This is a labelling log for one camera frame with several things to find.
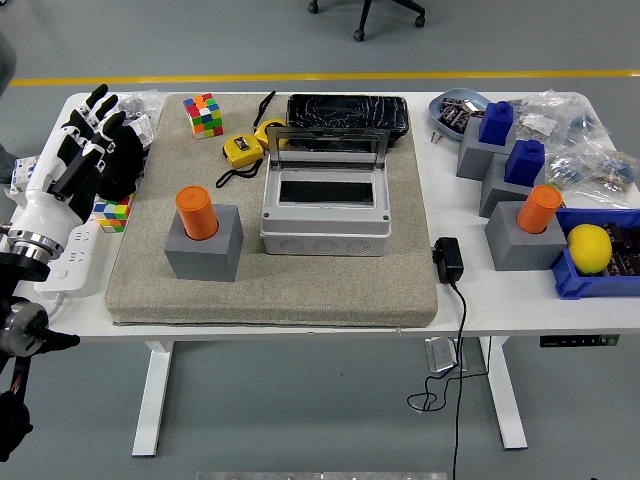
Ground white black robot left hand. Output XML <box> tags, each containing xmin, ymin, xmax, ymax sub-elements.
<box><xmin>10</xmin><ymin>83</ymin><xmax>127</xmax><ymax>245</ymax></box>

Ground orange cylinder battery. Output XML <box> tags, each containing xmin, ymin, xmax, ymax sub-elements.
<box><xmin>516</xmin><ymin>184</ymin><xmax>565</xmax><ymax>235</ymax></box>
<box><xmin>174</xmin><ymin>185</ymin><xmax>220</xmax><ymax>242</ymax></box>

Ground grey plastic enclosure box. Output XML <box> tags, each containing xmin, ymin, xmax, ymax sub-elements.
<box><xmin>259</xmin><ymin>124</ymin><xmax>392</xmax><ymax>257</ymax></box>

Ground silver box under table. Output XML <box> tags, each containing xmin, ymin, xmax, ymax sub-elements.
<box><xmin>423</xmin><ymin>337</ymin><xmax>469</xmax><ymax>374</ymax></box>

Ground white power strip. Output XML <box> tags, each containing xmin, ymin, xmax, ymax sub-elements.
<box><xmin>34</xmin><ymin>214</ymin><xmax>104</xmax><ymax>301</ymax></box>

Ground colourful puzzle cube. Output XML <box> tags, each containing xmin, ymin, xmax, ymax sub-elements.
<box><xmin>92</xmin><ymin>193</ymin><xmax>136</xmax><ymax>234</ymax></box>
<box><xmin>182</xmin><ymin>93</ymin><xmax>225</xmax><ymax>141</ymax></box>

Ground black cloth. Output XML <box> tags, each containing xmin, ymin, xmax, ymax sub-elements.
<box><xmin>94</xmin><ymin>124</ymin><xmax>146</xmax><ymax>204</ymax></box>

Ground small white circuit breaker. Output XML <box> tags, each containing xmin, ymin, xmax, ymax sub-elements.
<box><xmin>124</xmin><ymin>113</ymin><xmax>154</xmax><ymax>147</ymax></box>

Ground clear plastic parts bag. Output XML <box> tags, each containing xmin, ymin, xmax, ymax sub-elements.
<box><xmin>504</xmin><ymin>97</ymin><xmax>531</xmax><ymax>121</ymax></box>
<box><xmin>519</xmin><ymin>89</ymin><xmax>614</xmax><ymax>146</ymax></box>
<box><xmin>584</xmin><ymin>144</ymin><xmax>640</xmax><ymax>209</ymax></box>
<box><xmin>117</xmin><ymin>89</ymin><xmax>161</xmax><ymax>119</ymax></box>
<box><xmin>544</xmin><ymin>149</ymin><xmax>596</xmax><ymax>191</ymax></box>

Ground grey holder block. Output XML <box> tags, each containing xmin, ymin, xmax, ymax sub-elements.
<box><xmin>456</xmin><ymin>117</ymin><xmax>516</xmax><ymax>180</ymax></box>
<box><xmin>484</xmin><ymin>200</ymin><xmax>569</xmax><ymax>272</ymax></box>
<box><xmin>163</xmin><ymin>202</ymin><xmax>245</xmax><ymax>284</ymax></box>
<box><xmin>478</xmin><ymin>152</ymin><xmax>546</xmax><ymax>219</ymax></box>

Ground yellow tape measure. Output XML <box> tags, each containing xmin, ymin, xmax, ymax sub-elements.
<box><xmin>215</xmin><ymin>134</ymin><xmax>265</xmax><ymax>189</ymax></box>
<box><xmin>252</xmin><ymin>90</ymin><xmax>290</xmax><ymax>150</ymax></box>

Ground white table leg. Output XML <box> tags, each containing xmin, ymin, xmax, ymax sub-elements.
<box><xmin>479</xmin><ymin>335</ymin><xmax>529</xmax><ymax>451</ymax></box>
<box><xmin>131</xmin><ymin>340</ymin><xmax>175</xmax><ymax>457</ymax></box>

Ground grey-brown mat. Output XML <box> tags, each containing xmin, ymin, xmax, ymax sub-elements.
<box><xmin>104</xmin><ymin>92</ymin><xmax>440</xmax><ymax>329</ymax></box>

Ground black plastic tray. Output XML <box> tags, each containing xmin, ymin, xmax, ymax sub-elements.
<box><xmin>286</xmin><ymin>93</ymin><xmax>411</xmax><ymax>150</ymax></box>

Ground black office chair base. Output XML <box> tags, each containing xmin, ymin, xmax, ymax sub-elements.
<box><xmin>307</xmin><ymin>0</ymin><xmax>427</xmax><ymax>42</ymax></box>

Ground blue-grey dish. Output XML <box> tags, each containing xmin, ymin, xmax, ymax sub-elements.
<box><xmin>428</xmin><ymin>88</ymin><xmax>492</xmax><ymax>144</ymax></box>

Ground black power adapter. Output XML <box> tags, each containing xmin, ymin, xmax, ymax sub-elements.
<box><xmin>431</xmin><ymin>236</ymin><xmax>465</xmax><ymax>285</ymax></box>

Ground blue plastic block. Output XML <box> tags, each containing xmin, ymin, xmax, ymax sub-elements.
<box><xmin>478</xmin><ymin>100</ymin><xmax>516</xmax><ymax>147</ymax></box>
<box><xmin>503</xmin><ymin>139</ymin><xmax>546</xmax><ymax>189</ymax></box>

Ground yellow lemon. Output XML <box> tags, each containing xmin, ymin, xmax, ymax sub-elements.
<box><xmin>566</xmin><ymin>224</ymin><xmax>614</xmax><ymax>276</ymax></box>

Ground black table control panel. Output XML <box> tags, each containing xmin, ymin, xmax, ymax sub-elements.
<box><xmin>538</xmin><ymin>334</ymin><xmax>621</xmax><ymax>349</ymax></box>

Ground blue storage bin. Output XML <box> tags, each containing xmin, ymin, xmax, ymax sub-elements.
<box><xmin>549</xmin><ymin>207</ymin><xmax>640</xmax><ymax>301</ymax></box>

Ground dark electronic components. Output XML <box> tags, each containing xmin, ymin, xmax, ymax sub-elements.
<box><xmin>602</xmin><ymin>222</ymin><xmax>640</xmax><ymax>277</ymax></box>

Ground black adapter cord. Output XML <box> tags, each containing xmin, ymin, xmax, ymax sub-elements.
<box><xmin>407</xmin><ymin>279</ymin><xmax>494</xmax><ymax>480</ymax></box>

